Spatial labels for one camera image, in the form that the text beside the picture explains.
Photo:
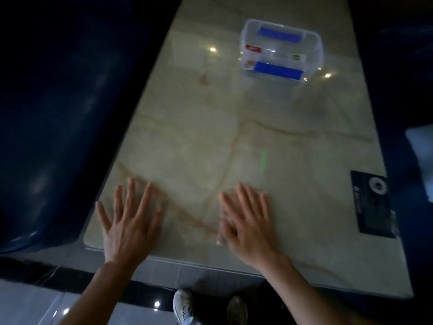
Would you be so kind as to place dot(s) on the person's left hand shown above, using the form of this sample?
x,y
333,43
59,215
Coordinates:
x,y
128,236

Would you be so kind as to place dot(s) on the person's right hand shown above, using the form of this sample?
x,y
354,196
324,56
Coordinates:
x,y
252,236

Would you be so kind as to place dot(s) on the pink wiping cloth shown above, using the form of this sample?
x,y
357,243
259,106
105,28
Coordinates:
x,y
220,238

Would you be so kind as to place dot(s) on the green label snack packet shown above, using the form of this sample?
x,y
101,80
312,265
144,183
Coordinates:
x,y
296,57

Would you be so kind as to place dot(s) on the red snack packet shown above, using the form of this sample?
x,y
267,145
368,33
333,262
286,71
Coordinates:
x,y
253,49

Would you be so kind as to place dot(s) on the person's right forearm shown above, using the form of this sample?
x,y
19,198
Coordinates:
x,y
301,297

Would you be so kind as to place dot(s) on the person's left forearm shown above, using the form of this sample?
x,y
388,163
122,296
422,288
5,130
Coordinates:
x,y
98,297

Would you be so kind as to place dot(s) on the person's right shoe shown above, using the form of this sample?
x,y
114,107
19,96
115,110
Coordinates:
x,y
236,311

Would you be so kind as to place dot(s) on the person's shoe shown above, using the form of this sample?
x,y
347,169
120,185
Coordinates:
x,y
183,308
236,311

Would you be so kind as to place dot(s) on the person's left shoe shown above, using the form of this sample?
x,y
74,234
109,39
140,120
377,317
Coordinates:
x,y
183,308

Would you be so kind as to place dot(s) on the green plastic strip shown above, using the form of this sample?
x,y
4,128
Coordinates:
x,y
263,160

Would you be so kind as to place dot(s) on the black printed card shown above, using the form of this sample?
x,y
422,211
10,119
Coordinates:
x,y
372,209

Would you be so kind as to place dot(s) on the blue sofa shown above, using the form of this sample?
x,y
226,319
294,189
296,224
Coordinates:
x,y
67,115
406,81

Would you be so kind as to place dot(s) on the white pillow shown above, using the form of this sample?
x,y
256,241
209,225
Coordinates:
x,y
423,159

